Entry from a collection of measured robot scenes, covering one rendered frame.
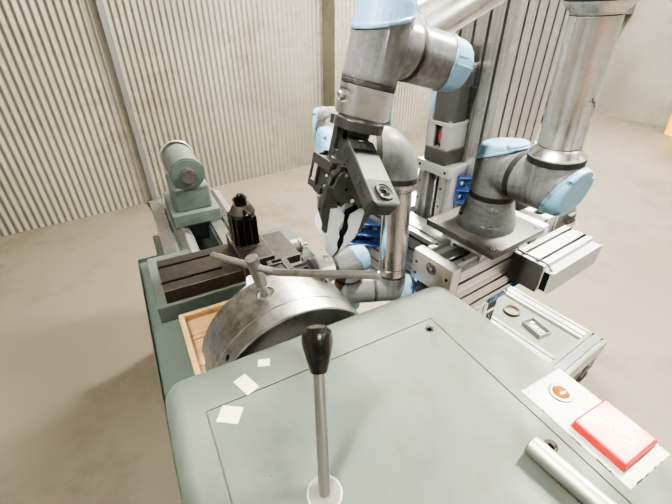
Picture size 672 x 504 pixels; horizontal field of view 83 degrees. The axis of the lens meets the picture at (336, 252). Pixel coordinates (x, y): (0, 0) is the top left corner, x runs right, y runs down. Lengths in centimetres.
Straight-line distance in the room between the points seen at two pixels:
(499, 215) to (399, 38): 63
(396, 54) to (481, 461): 48
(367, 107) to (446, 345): 35
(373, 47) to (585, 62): 46
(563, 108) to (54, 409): 239
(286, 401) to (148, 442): 163
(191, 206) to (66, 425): 122
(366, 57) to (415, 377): 41
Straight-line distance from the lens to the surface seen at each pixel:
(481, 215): 105
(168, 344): 169
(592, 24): 87
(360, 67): 53
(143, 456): 208
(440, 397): 53
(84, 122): 403
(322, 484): 44
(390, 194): 50
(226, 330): 70
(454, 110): 120
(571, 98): 89
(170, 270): 130
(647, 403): 257
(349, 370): 54
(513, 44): 120
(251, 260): 63
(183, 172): 168
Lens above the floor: 167
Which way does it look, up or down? 33 degrees down
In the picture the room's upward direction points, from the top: straight up
